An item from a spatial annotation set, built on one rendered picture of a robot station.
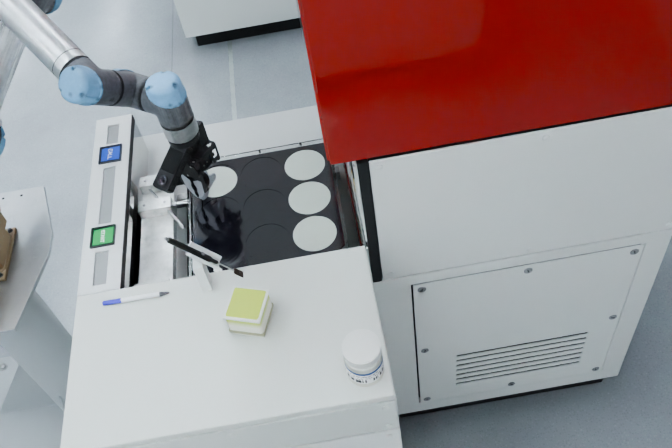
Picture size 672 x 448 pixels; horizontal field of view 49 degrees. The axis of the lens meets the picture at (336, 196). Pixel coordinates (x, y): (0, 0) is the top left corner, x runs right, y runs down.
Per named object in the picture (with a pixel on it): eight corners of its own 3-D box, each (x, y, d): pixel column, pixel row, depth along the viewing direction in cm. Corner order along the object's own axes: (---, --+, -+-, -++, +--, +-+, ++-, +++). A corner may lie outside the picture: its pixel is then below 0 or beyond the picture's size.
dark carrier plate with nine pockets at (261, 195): (327, 143, 187) (326, 141, 186) (346, 252, 165) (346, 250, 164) (193, 167, 187) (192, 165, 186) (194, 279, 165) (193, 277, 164)
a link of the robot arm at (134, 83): (92, 63, 154) (133, 75, 150) (128, 67, 165) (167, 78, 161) (85, 100, 156) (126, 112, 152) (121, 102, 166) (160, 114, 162)
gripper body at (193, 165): (222, 159, 174) (209, 123, 165) (200, 185, 169) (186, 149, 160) (196, 150, 177) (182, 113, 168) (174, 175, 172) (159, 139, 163)
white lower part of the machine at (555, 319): (533, 191, 283) (558, 15, 221) (615, 389, 230) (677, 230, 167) (352, 224, 283) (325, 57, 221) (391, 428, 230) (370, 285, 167)
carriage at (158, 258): (177, 184, 190) (174, 176, 187) (176, 304, 166) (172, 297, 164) (146, 189, 190) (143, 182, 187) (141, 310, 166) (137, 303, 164)
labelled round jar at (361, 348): (380, 350, 140) (377, 325, 133) (387, 384, 136) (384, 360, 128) (344, 356, 140) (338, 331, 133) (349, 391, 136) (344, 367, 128)
